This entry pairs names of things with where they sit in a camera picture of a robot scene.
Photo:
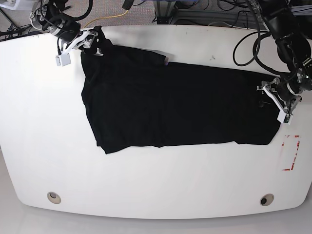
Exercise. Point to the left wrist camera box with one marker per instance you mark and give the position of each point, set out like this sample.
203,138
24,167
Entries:
284,117

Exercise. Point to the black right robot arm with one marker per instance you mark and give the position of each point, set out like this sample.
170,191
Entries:
49,15

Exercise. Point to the right table grommet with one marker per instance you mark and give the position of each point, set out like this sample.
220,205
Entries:
266,200

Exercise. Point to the red tape marking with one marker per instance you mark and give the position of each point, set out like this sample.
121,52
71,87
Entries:
289,151

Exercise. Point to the table grommet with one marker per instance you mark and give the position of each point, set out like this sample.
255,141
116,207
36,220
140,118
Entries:
54,198
266,200

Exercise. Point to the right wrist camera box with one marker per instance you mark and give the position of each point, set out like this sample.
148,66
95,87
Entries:
63,60

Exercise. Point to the black T-shirt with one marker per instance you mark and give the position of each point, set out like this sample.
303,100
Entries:
135,98

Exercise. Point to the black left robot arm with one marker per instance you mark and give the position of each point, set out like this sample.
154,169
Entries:
275,19

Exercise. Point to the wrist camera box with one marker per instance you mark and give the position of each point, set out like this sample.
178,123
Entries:
284,117
63,60

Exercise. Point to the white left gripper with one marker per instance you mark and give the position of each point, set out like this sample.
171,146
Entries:
278,91

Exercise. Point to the left table grommet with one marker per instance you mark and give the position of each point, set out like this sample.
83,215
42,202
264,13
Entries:
54,198

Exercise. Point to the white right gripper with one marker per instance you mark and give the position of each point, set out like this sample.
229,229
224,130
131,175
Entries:
92,43

